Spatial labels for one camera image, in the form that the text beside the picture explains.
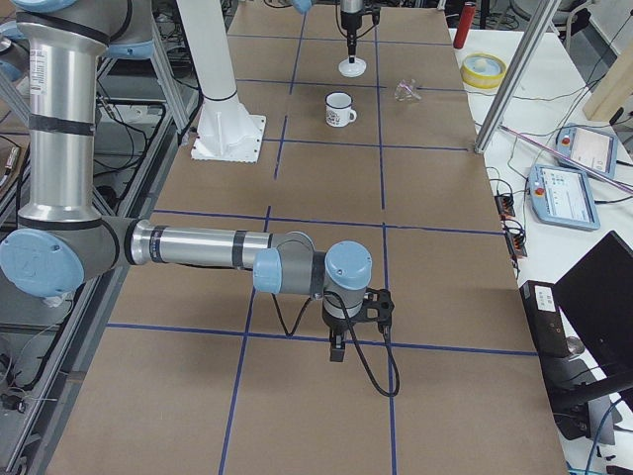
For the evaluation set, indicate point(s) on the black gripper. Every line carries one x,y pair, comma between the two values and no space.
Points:
335,328
350,23

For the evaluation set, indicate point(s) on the white enamel mug lid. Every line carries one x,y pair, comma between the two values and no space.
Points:
352,67

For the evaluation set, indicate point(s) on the white enamel mug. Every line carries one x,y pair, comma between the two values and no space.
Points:
339,112

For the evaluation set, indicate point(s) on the dark red cylinder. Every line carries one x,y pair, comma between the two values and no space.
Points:
466,19

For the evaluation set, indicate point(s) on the yellow tape roll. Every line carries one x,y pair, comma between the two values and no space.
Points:
483,71

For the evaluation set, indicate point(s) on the black laptop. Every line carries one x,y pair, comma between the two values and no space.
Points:
595,297

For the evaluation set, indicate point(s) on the near teach pendant tablet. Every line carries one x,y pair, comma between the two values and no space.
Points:
561,196

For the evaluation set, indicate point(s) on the teach pendant tablet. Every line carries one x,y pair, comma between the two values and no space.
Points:
589,147
561,196

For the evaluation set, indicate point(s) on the far teach pendant tablet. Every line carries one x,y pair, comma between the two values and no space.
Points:
589,147

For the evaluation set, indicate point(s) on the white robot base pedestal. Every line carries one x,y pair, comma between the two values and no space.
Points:
226,131

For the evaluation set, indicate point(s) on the aluminium frame post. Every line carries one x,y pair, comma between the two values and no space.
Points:
538,25

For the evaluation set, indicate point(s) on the aluminium side frame rail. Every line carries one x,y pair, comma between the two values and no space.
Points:
105,116

